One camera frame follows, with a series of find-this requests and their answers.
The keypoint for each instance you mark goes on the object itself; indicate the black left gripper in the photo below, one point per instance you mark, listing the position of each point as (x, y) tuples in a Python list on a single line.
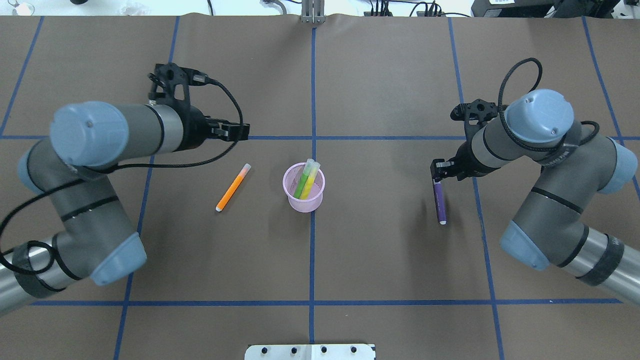
[(194, 128)]

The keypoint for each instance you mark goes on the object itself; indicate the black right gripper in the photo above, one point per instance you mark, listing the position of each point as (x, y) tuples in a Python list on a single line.
[(463, 161)]

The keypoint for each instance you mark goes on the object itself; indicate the purple marker pen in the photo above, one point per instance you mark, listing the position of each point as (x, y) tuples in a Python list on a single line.
[(440, 203)]

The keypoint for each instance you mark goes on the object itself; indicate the orange marker pen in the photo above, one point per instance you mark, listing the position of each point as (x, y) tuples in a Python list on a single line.
[(221, 205)]

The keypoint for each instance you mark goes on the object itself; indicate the green marker pen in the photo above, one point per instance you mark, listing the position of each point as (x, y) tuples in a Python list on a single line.
[(304, 174)]

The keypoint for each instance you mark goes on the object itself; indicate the yellow marker pen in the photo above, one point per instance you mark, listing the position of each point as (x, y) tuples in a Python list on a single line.
[(308, 185)]

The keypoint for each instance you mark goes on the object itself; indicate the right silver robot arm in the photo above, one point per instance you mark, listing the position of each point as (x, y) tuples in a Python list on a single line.
[(576, 164)]

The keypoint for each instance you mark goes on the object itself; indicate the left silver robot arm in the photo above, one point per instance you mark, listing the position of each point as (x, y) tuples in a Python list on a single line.
[(87, 142)]

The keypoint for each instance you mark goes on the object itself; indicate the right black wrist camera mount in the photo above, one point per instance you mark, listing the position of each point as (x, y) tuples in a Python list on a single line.
[(475, 116)]

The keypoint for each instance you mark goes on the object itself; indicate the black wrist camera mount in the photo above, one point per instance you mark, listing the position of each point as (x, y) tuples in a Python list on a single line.
[(170, 84), (475, 116)]

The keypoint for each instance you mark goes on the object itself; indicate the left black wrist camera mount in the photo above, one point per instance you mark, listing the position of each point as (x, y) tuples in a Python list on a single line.
[(170, 84)]

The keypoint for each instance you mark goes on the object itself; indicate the aluminium frame post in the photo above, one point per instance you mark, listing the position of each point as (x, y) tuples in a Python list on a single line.
[(313, 11)]

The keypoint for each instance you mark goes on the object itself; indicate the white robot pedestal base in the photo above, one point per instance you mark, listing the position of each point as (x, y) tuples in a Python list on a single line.
[(327, 351)]

